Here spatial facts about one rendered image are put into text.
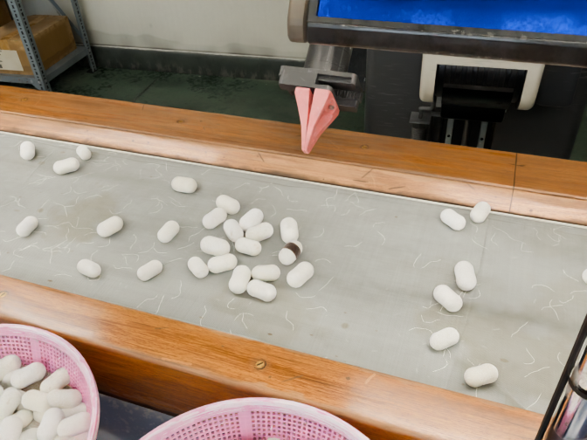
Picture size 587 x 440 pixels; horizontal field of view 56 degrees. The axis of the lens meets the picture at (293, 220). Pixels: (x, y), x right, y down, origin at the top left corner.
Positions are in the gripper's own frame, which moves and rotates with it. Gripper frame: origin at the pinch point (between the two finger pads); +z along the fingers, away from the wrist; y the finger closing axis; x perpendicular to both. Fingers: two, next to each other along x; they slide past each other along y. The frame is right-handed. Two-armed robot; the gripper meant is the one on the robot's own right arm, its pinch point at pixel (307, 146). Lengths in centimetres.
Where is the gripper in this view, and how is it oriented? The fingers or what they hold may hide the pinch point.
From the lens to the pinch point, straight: 72.5
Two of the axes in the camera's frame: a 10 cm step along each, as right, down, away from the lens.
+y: 9.4, 1.9, -2.9
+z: -2.3, 9.6, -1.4
